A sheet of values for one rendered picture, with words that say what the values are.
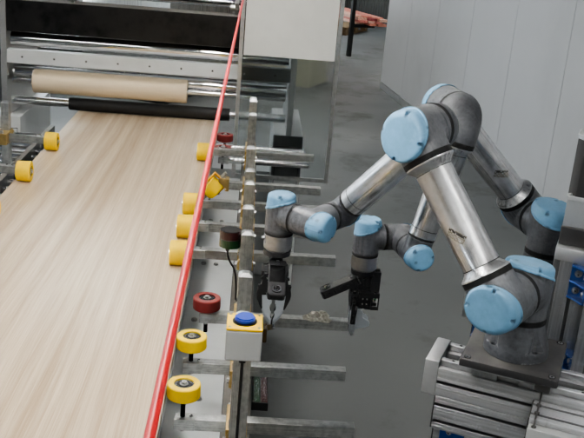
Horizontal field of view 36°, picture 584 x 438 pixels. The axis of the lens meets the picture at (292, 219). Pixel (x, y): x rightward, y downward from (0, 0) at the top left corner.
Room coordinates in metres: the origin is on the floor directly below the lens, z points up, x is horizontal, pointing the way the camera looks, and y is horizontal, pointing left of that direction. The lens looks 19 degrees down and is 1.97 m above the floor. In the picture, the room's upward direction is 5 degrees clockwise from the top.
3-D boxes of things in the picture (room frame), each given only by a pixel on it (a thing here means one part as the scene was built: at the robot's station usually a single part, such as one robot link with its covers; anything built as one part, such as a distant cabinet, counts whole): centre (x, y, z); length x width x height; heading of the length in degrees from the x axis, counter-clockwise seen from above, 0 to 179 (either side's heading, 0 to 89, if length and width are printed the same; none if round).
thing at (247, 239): (2.32, 0.12, 0.89); 0.04 x 0.04 x 0.48; 3
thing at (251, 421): (1.87, 0.02, 0.80); 0.44 x 0.03 x 0.04; 93
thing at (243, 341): (1.56, 0.07, 1.18); 0.07 x 0.07 x 0.08; 3
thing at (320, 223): (2.13, -0.06, 1.24); 0.11 x 0.11 x 0.08; 54
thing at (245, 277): (2.07, 0.10, 0.87); 0.04 x 0.04 x 0.48; 3
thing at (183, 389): (1.86, 0.22, 0.85); 0.08 x 0.08 x 0.11
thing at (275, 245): (2.17, 0.03, 1.16); 0.08 x 0.08 x 0.05
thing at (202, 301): (2.36, 0.23, 0.85); 0.08 x 0.08 x 0.11
